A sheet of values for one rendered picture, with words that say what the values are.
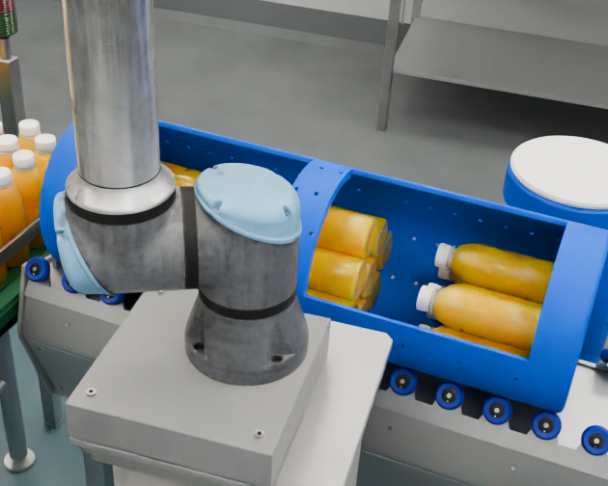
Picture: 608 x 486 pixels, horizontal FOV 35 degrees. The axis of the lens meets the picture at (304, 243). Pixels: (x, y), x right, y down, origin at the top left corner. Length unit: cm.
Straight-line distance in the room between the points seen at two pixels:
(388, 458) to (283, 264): 62
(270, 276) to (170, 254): 11
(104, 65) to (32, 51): 405
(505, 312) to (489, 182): 257
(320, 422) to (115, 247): 35
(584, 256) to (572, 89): 282
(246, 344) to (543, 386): 49
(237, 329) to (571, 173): 106
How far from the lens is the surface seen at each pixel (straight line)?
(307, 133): 422
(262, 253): 105
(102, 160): 100
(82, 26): 94
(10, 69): 222
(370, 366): 129
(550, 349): 140
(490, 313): 146
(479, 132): 438
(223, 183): 107
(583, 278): 141
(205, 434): 110
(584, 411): 163
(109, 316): 173
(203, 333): 116
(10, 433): 267
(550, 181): 198
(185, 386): 115
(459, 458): 159
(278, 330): 113
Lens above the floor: 201
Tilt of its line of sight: 35 degrees down
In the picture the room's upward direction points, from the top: 4 degrees clockwise
